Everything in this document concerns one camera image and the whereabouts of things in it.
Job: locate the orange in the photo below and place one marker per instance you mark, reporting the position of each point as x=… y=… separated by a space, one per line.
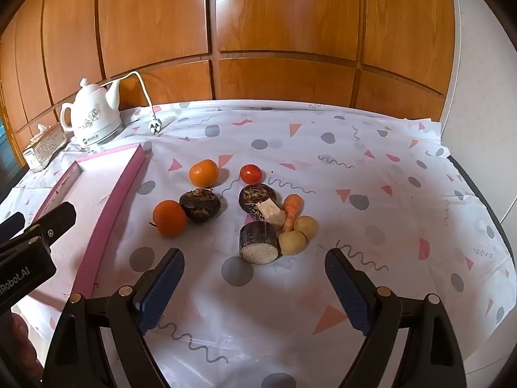
x=204 y=173
x=169 y=218

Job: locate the white ceramic electric kettle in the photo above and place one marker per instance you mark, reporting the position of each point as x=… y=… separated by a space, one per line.
x=95 y=117

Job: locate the wooden wardrobe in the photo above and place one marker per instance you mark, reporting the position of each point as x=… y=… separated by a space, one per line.
x=262 y=16

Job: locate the person's left hand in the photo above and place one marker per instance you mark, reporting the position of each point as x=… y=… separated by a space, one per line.
x=24 y=343

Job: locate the pink tray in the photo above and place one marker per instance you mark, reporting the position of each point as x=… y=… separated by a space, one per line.
x=121 y=198

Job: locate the dark round root vegetable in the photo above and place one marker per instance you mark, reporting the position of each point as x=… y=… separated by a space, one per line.
x=200 y=206

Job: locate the orange carrot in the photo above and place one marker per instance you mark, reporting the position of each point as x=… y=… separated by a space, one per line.
x=291 y=210

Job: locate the dark root vegetable pale stub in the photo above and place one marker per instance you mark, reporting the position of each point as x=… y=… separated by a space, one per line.
x=254 y=196

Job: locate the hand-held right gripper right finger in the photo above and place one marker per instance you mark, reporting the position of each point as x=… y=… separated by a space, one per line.
x=349 y=291

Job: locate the red tomato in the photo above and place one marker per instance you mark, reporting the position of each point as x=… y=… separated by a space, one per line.
x=251 y=174

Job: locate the white patterned tablecloth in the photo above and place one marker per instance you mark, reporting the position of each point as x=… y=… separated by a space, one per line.
x=363 y=169

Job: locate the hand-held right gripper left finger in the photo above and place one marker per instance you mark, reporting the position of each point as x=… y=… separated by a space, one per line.
x=161 y=287

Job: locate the small yellow potato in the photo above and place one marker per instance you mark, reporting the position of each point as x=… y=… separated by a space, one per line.
x=292 y=243
x=306 y=227

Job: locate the dark-skinned cut root piece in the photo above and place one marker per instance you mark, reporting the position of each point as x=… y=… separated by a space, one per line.
x=258 y=244

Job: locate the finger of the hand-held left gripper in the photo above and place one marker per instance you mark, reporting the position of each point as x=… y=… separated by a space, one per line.
x=56 y=220
x=11 y=226

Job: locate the patterned tissue box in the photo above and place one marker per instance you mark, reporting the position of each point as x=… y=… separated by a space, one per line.
x=44 y=147

